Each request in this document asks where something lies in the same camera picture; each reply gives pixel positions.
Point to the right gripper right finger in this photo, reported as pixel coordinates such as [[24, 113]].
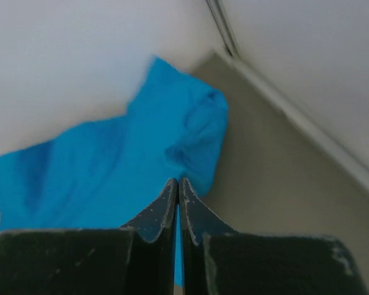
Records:
[[220, 260]]

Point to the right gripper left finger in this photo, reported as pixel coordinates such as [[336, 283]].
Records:
[[135, 258]]

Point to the blue t shirt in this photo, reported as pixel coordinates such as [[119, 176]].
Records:
[[101, 174]]

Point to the right aluminium frame post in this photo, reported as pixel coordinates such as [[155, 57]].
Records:
[[311, 60]]

